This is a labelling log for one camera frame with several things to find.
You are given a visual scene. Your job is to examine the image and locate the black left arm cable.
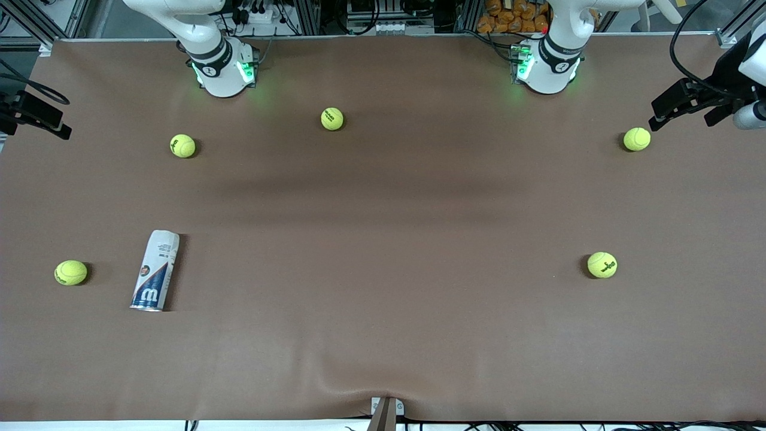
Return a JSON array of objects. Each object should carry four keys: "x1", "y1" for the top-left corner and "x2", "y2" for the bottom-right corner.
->
[{"x1": 668, "y1": 0, "x2": 728, "y2": 92}]

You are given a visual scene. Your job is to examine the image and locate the long white power strip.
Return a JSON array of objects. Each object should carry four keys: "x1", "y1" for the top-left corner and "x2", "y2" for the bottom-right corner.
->
[{"x1": 346, "y1": 20, "x2": 436, "y2": 36}]

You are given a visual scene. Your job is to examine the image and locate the white blue tennis ball can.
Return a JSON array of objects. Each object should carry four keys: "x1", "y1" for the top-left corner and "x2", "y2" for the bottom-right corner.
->
[{"x1": 129, "y1": 229, "x2": 181, "y2": 312}]

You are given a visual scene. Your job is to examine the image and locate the white angled bar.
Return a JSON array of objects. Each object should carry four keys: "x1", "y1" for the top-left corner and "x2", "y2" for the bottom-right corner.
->
[{"x1": 649, "y1": 0, "x2": 684, "y2": 25}]

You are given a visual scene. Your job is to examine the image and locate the aluminium frame post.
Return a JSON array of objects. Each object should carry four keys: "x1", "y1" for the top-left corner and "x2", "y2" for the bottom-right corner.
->
[
  {"x1": 295, "y1": 0, "x2": 322, "y2": 37},
  {"x1": 0, "y1": 0, "x2": 92, "y2": 57},
  {"x1": 455, "y1": 0, "x2": 483, "y2": 34},
  {"x1": 717, "y1": 0, "x2": 766, "y2": 50}
]

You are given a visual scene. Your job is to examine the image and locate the metal table clamp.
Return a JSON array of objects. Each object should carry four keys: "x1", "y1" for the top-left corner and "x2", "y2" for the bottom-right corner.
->
[{"x1": 370, "y1": 396, "x2": 405, "y2": 431}]

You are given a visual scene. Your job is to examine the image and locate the orange packaged items pile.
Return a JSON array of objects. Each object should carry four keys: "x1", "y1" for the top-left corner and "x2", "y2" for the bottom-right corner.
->
[{"x1": 477, "y1": 0, "x2": 550, "y2": 35}]

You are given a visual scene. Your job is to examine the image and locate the small white power strip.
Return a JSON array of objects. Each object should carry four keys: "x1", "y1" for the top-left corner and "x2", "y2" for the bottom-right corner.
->
[{"x1": 236, "y1": 5, "x2": 274, "y2": 25}]

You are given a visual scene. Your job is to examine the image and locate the brown table mat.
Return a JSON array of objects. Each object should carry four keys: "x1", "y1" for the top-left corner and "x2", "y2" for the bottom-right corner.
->
[{"x1": 0, "y1": 33, "x2": 766, "y2": 423}]

